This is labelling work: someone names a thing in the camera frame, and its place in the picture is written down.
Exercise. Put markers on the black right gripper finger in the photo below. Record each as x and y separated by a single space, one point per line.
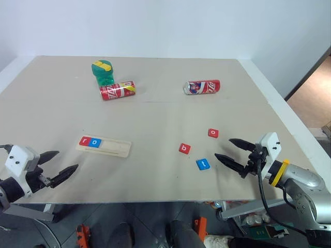
243 144
230 162

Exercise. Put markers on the yellow wrist band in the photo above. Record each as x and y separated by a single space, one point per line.
279 172

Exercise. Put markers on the clear plastic bag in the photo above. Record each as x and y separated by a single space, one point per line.
254 219

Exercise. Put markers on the blue tile letter o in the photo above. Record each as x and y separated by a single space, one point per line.
95 142

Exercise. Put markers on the white crumpled cloth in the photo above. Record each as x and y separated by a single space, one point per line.
218 240

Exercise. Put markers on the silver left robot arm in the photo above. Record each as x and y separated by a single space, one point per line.
7 188

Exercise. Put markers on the green circuit board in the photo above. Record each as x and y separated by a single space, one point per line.
269 232

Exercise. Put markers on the red tile letter o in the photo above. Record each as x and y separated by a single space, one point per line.
213 133

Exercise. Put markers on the blue tile letter t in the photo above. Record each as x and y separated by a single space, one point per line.
203 164

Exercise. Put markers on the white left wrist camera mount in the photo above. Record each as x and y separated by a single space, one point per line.
18 157

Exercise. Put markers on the orange black tool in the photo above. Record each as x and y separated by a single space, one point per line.
201 228
82 236

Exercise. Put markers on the red tile letter r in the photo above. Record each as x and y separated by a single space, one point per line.
84 141

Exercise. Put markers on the wooden letter tray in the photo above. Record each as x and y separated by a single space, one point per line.
116 149

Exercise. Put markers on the green container with yellow lid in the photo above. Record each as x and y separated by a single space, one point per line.
102 75

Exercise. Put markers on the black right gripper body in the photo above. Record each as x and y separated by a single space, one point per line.
254 161

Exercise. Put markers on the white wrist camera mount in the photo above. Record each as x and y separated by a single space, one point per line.
270 144
18 157

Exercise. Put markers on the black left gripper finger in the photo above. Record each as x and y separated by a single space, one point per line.
49 155
64 173

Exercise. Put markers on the red can with yellow stripe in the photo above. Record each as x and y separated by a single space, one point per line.
117 90

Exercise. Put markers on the red can with blue emblem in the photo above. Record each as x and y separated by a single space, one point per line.
203 87

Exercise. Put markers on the red tile letter b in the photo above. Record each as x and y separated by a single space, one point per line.
184 149

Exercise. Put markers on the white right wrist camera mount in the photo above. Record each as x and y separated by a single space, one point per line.
270 144

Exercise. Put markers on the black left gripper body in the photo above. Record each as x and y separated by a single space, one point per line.
35 179

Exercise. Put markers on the grey metal table strut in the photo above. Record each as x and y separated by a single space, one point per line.
248 208
28 212

